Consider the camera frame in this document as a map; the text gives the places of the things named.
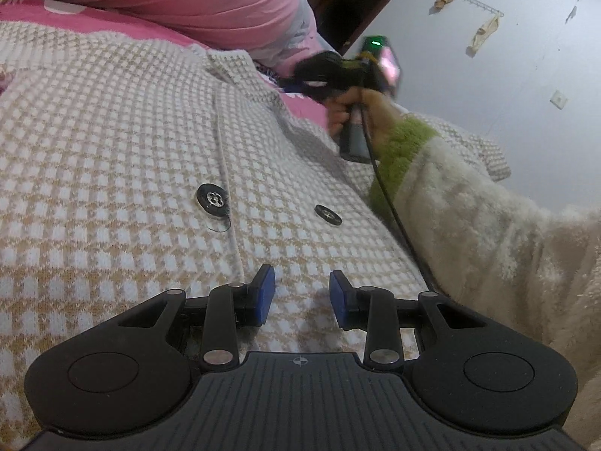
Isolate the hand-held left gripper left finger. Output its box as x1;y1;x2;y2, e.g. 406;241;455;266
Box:
117;264;276;372

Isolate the pink floral bed sheet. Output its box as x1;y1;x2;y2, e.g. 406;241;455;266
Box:
0;0;329;127

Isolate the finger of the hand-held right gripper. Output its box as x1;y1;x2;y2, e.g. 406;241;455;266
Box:
293;54;329;100

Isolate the wall hook rack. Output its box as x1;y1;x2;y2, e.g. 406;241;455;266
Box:
432;0;505;57

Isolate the pink grey rolled quilt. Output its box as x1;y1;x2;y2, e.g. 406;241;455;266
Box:
9;0;329;73

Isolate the black cable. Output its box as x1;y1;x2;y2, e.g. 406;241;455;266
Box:
359;101;439;294

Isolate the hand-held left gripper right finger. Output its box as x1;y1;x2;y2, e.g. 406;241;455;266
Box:
329;270;489;373

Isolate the person's right forearm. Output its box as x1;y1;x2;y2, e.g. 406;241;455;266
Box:
368;115;601;400

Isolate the person's right hand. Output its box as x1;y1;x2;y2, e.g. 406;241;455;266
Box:
326;89;401;152

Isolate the beige white checked knit cardigan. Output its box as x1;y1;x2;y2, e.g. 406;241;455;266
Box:
0;21;512;451

